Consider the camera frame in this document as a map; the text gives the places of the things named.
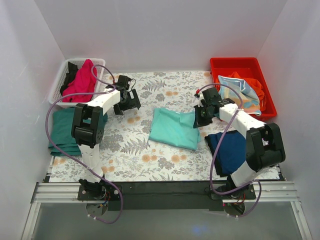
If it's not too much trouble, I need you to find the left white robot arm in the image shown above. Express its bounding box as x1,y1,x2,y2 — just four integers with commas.
71,75,141,200

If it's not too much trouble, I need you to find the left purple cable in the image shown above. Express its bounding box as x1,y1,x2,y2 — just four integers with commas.
44,64,124,224

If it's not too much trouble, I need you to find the orange shirt in bin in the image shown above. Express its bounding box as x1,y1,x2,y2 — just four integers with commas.
214,71,267,113

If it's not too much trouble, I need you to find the folded dark green shirt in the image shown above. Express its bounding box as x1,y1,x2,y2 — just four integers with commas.
48,103,108,156

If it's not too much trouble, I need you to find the turquoise t shirt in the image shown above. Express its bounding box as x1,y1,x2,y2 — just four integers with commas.
148,108,201,150

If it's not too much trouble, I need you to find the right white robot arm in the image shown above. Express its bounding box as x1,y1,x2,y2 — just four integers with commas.
193,83,286,199

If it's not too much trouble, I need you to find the purple cable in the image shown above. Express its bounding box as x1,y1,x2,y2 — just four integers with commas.
44,64,124,224
194,83,263,221

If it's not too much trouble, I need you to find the patterned light blue shirt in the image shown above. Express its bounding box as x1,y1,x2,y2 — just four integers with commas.
217,75,262,116

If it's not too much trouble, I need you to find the red plastic bin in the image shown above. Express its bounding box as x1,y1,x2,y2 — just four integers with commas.
210,57,277,122

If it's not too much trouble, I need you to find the folded navy blue shirt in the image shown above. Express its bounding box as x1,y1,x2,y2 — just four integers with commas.
214,130,246,177

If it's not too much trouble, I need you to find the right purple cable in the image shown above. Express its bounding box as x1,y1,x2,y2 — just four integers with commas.
194,83,263,221

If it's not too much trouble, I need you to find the aluminium mounting rail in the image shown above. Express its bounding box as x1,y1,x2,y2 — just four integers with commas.
21,181,312,240

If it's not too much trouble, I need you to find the black garment in basket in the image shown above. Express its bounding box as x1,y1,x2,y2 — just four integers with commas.
59,62,78,95

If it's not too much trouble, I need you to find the magenta shirt in basket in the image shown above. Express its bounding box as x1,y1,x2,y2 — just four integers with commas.
62,59,97,103

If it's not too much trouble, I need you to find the white plastic basket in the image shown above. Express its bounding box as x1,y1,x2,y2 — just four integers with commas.
48,57,106,108

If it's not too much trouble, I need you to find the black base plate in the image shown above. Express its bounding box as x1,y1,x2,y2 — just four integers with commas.
77,182,257,212

